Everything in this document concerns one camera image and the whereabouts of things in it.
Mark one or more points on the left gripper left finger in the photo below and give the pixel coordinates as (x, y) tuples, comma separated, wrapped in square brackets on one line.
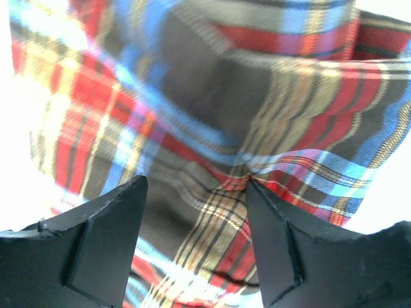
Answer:
[(80, 258)]

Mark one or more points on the red brown plaid shirt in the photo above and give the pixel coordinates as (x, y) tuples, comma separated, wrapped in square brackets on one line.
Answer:
[(308, 98)]

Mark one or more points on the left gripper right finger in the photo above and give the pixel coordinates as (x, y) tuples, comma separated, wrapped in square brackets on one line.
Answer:
[(303, 261)]

